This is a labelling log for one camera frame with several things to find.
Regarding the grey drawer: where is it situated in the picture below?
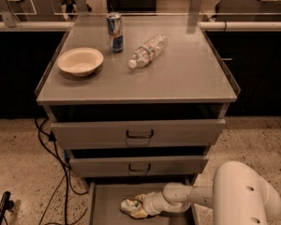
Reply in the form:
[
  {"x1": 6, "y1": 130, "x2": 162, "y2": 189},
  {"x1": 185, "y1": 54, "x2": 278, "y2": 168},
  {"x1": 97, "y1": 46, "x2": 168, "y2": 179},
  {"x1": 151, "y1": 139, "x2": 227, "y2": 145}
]
[
  {"x1": 70, "y1": 156, "x2": 208, "y2": 177},
  {"x1": 87, "y1": 177, "x2": 199, "y2": 225},
  {"x1": 51, "y1": 119, "x2": 226, "y2": 150}
]

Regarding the top grey drawer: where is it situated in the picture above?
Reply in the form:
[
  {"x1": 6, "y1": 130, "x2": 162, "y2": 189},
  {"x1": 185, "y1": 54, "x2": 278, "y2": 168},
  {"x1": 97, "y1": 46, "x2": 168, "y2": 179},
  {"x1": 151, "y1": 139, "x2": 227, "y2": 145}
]
[{"x1": 51, "y1": 119, "x2": 226, "y2": 150}]

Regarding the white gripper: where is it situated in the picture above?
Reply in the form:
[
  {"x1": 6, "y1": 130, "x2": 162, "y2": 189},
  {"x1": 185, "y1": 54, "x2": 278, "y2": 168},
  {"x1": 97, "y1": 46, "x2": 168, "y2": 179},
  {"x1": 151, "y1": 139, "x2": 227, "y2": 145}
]
[{"x1": 130, "y1": 191, "x2": 191, "y2": 219}]

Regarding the black stand foot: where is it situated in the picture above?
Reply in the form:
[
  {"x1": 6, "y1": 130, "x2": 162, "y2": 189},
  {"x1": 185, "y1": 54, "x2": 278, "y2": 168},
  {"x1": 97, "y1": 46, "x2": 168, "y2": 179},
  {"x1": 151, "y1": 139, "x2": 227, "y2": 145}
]
[{"x1": 0, "y1": 191, "x2": 14, "y2": 225}]

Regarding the white bowl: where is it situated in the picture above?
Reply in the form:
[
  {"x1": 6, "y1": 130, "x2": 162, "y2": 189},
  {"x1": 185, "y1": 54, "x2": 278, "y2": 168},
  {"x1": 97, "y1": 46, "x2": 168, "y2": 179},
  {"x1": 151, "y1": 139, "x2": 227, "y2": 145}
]
[{"x1": 57, "y1": 48, "x2": 104, "y2": 77}]

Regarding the crushed 7up can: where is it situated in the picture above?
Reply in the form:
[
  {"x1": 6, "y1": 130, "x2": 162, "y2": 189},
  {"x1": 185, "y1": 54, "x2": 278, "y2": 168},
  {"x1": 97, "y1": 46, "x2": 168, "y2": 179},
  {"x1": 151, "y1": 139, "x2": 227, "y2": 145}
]
[{"x1": 120, "y1": 199, "x2": 142, "y2": 216}]

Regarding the grey drawer cabinet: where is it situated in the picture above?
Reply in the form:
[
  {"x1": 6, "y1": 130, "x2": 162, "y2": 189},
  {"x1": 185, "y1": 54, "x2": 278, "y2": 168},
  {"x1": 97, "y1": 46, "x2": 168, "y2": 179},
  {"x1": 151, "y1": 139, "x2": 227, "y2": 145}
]
[{"x1": 35, "y1": 13, "x2": 242, "y2": 225}]

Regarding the bottom grey drawer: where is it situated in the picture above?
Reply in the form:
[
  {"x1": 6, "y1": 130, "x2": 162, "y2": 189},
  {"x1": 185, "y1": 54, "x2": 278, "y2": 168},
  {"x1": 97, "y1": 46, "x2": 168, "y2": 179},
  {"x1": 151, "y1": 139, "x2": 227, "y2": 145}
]
[{"x1": 87, "y1": 177, "x2": 199, "y2": 225}]

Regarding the middle grey drawer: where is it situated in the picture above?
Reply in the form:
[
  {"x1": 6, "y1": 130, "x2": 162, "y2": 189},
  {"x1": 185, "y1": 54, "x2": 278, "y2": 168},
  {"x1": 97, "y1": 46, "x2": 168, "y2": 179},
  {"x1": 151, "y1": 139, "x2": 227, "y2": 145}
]
[{"x1": 70, "y1": 156, "x2": 208, "y2": 177}]

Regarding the clear plastic water bottle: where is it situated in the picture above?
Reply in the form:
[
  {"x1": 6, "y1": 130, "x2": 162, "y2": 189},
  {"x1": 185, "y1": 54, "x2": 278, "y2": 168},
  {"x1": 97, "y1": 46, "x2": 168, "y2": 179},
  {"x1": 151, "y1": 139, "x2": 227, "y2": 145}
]
[{"x1": 128, "y1": 34, "x2": 168, "y2": 69}]

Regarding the far left metal post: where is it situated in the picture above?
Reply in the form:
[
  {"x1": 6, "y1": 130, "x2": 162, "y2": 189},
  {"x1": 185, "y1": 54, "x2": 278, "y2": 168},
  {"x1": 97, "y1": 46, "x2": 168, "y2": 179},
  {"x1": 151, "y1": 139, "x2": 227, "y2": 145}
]
[{"x1": 0, "y1": 0, "x2": 18, "y2": 28}]

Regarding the black floor cable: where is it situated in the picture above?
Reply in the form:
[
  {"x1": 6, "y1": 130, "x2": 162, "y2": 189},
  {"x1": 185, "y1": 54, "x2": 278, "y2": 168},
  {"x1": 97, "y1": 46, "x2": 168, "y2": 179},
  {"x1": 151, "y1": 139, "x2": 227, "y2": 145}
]
[{"x1": 34, "y1": 117, "x2": 89, "y2": 225}]

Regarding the white horizontal rail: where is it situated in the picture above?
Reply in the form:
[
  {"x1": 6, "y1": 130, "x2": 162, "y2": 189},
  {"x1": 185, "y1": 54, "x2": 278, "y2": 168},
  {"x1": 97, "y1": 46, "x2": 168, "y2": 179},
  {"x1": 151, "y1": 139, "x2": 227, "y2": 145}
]
[{"x1": 0, "y1": 22, "x2": 281, "y2": 32}]

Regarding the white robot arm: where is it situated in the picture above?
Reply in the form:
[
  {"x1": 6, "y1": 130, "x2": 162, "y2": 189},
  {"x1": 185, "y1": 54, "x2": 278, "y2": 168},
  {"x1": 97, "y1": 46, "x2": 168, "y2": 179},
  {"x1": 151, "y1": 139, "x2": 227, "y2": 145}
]
[{"x1": 121, "y1": 161, "x2": 281, "y2": 225}]

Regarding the blue silver energy drink can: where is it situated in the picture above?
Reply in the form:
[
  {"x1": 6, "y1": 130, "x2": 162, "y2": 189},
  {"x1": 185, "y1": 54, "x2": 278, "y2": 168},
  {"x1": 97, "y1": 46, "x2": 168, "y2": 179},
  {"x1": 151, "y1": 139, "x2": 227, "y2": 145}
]
[{"x1": 107, "y1": 12, "x2": 124, "y2": 53}]

